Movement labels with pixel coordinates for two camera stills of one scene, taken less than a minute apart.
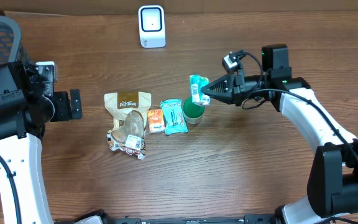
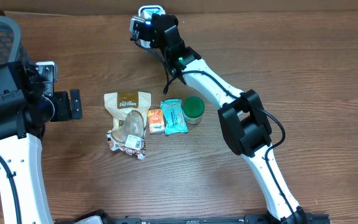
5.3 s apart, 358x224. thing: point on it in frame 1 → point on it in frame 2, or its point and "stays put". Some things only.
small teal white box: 196,83 → 146,12
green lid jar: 193,112 stays put
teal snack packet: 174,120 stays put
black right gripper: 234,86 → 157,45
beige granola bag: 130,110 stays put
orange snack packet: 156,121 stays put
